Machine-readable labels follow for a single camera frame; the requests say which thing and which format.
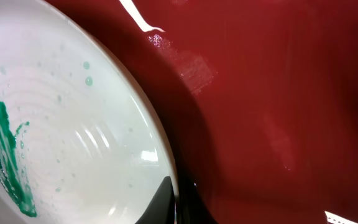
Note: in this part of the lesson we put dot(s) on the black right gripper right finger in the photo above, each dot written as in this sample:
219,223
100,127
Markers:
190,208

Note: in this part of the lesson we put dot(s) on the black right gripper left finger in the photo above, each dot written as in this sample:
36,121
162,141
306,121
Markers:
161,209

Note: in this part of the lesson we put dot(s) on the red plastic tray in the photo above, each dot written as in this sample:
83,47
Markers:
259,99

